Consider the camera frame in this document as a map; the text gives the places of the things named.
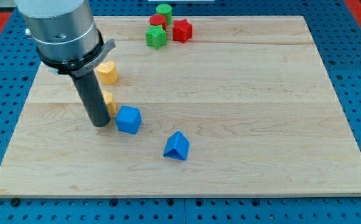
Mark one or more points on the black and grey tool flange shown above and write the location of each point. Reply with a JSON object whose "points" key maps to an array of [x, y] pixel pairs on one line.
{"points": [[82, 65]]}

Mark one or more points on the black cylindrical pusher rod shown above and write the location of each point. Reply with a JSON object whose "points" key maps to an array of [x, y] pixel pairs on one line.
{"points": [[92, 98]]}

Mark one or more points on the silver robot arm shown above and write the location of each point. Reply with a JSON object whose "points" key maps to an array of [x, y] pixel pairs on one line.
{"points": [[69, 42]]}

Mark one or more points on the green star block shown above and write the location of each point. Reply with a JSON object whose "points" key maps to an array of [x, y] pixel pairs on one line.
{"points": [[156, 36]]}

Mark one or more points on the red star block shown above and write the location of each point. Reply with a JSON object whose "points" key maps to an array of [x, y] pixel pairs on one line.
{"points": [[182, 30]]}

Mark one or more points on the yellow block behind rod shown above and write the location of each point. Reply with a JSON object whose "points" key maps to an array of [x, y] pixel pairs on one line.
{"points": [[110, 102]]}

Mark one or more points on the blue cube block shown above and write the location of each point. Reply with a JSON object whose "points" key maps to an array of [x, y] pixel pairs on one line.
{"points": [[128, 119]]}

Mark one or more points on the red cylinder block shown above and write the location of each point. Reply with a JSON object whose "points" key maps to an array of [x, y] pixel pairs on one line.
{"points": [[158, 20]]}

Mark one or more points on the green cylinder block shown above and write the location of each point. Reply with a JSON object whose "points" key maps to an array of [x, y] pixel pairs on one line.
{"points": [[166, 11]]}

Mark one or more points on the blue triangular prism block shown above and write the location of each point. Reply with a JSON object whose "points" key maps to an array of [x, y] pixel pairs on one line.
{"points": [[177, 147]]}

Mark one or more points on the wooden board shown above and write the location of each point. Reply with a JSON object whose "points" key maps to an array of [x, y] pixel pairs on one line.
{"points": [[250, 93]]}

